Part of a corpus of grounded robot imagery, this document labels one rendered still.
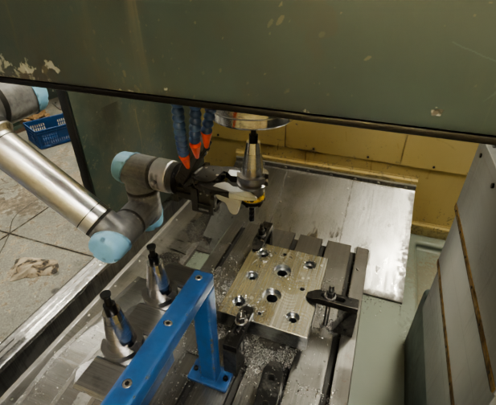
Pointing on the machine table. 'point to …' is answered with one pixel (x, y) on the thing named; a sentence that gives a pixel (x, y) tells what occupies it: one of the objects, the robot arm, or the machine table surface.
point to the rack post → (208, 349)
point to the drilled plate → (283, 333)
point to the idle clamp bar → (268, 382)
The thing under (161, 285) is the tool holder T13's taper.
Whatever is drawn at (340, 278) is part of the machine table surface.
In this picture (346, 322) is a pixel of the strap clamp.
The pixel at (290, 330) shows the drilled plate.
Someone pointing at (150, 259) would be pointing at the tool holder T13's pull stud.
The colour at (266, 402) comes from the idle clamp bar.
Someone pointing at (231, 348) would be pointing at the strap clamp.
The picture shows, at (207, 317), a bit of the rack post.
